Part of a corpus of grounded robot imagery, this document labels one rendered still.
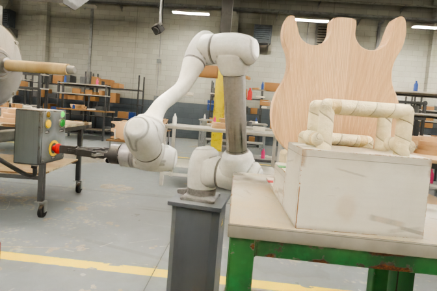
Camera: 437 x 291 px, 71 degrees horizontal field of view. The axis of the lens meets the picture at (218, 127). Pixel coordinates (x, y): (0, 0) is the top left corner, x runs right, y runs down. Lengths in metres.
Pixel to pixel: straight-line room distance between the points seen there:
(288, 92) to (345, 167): 0.28
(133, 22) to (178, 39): 1.91
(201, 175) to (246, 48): 0.67
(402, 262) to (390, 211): 0.11
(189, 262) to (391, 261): 1.08
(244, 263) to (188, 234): 0.91
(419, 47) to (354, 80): 12.90
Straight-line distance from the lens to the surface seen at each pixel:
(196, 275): 1.69
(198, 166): 1.55
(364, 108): 0.71
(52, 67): 0.99
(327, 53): 0.90
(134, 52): 12.75
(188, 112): 11.99
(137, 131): 0.95
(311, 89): 0.88
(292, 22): 0.90
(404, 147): 0.75
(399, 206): 0.76
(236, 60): 1.30
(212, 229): 1.58
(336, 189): 0.70
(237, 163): 1.44
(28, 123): 1.27
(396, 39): 0.98
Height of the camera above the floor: 1.17
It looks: 3 degrees down
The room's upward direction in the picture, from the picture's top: 5 degrees clockwise
